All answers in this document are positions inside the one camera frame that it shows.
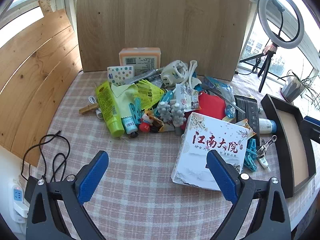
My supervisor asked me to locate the teal small tube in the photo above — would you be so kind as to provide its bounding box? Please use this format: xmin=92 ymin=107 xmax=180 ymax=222
xmin=122 ymin=116 xmax=138 ymax=138

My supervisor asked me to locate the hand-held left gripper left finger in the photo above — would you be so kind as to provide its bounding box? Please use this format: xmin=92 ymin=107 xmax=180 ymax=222
xmin=26 ymin=150 xmax=110 ymax=240

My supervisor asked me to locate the white window frame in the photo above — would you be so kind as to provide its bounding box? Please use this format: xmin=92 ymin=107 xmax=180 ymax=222
xmin=0 ymin=0 xmax=79 ymax=28

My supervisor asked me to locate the white plug-in night light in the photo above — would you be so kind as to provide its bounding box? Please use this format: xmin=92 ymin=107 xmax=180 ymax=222
xmin=160 ymin=60 xmax=189 ymax=87

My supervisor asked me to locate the red and white creamer packet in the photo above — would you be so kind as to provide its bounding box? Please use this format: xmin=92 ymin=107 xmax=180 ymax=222
xmin=175 ymin=83 xmax=200 ymax=110

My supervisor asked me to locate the grey ball massager white handle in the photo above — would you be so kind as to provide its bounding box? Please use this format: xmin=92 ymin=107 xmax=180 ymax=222
xmin=157 ymin=60 xmax=202 ymax=137

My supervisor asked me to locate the green squeeze tube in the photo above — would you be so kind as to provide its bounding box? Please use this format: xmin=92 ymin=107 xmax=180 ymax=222
xmin=96 ymin=81 xmax=125 ymax=137

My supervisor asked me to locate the large wooden back board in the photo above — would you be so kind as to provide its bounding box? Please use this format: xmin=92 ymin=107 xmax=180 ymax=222
xmin=76 ymin=0 xmax=250 ymax=80

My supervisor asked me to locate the grey foil packet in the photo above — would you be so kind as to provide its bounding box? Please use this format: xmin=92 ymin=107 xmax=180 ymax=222
xmin=212 ymin=85 xmax=235 ymax=103

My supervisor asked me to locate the white usb cable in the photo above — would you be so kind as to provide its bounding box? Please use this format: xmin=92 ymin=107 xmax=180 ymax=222
xmin=89 ymin=96 xmax=103 ymax=119

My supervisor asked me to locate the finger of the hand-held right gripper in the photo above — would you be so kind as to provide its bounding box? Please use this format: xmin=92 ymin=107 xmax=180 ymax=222
xmin=300 ymin=116 xmax=320 ymax=145

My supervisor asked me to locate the black power adapter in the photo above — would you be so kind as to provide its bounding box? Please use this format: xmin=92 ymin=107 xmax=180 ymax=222
xmin=24 ymin=176 xmax=38 ymax=203

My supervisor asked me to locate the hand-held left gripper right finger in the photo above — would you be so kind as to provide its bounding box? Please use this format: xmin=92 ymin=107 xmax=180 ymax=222
xmin=206 ymin=149 xmax=292 ymax=240

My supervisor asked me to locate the red cloth pouch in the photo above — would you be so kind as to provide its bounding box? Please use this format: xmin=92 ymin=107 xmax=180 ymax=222
xmin=185 ymin=92 xmax=227 ymax=120

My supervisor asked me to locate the metal spring clip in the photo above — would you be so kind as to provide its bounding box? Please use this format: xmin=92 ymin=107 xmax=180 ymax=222
xmin=257 ymin=135 xmax=278 ymax=155

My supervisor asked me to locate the pine plank panel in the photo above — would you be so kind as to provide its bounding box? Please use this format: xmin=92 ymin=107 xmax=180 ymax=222
xmin=0 ymin=9 xmax=83 ymax=167

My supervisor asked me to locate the star print tissue pack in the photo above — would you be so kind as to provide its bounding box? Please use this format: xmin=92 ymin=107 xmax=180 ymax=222
xmin=107 ymin=65 xmax=135 ymax=85

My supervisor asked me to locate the white printed gift box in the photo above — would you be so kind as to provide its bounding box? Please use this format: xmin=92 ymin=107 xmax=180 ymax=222
xmin=171 ymin=112 xmax=252 ymax=191

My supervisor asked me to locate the yellow-green cleaning cloth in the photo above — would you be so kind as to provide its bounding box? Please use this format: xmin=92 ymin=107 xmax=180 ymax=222
xmin=111 ymin=84 xmax=140 ymax=120

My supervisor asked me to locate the orange wrapped block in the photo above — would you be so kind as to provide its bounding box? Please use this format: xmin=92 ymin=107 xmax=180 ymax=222
xmin=119 ymin=47 xmax=162 ymax=74

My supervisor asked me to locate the ring light on black tripod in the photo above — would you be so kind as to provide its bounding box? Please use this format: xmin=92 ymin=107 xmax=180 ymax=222
xmin=237 ymin=0 xmax=305 ymax=93

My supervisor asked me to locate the blue eye drop bottle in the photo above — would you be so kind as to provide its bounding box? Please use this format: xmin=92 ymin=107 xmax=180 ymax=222
xmin=225 ymin=105 xmax=237 ymax=119

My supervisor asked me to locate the black cable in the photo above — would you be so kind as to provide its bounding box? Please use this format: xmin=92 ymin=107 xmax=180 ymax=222
xmin=21 ymin=130 xmax=71 ymax=183

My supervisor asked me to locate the black rectangular tray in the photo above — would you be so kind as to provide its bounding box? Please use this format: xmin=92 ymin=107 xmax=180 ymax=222
xmin=261 ymin=94 xmax=317 ymax=198

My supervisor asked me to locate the yellow plastic shuttlecock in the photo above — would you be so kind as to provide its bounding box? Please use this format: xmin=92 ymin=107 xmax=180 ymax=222
xmin=136 ymin=79 xmax=165 ymax=110

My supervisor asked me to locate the potted spider plant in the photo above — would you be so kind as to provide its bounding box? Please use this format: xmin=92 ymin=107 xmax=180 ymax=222
xmin=279 ymin=70 xmax=320 ymax=110

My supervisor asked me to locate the tiny white tube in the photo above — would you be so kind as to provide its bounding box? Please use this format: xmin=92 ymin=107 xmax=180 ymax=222
xmin=259 ymin=155 xmax=271 ymax=172

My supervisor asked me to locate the wooden clothespin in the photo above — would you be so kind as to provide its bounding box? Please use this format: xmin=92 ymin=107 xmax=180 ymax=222
xmin=79 ymin=104 xmax=98 ymax=115

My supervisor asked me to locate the pink checkered cloth desktop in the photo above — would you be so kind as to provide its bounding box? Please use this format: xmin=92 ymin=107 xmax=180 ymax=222
xmin=24 ymin=71 xmax=320 ymax=240

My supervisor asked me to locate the white bottle blue cap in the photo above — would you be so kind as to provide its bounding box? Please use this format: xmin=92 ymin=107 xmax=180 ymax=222
xmin=257 ymin=118 xmax=277 ymax=133

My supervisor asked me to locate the pale grey tube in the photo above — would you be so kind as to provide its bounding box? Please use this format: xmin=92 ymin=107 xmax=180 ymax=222
xmin=130 ymin=69 xmax=163 ymax=85

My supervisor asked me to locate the white power strip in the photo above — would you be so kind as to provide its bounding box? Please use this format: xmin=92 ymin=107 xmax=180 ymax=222
xmin=7 ymin=180 xmax=29 ymax=224

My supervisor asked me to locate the blue foil packet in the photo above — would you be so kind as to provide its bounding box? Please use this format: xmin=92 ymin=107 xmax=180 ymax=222
xmin=204 ymin=76 xmax=233 ymax=93

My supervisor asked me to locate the red ball toy figure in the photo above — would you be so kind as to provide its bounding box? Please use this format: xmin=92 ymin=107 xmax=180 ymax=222
xmin=139 ymin=114 xmax=155 ymax=133

